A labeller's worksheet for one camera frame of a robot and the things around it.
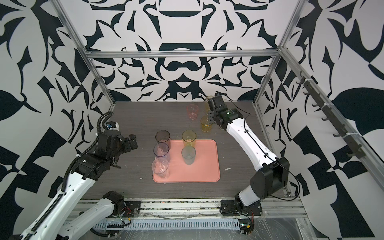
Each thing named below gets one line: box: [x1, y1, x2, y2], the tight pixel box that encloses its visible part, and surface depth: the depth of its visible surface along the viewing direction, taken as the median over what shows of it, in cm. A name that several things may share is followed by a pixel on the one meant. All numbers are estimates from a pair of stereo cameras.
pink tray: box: [152, 139, 221, 183], surface depth 89 cm
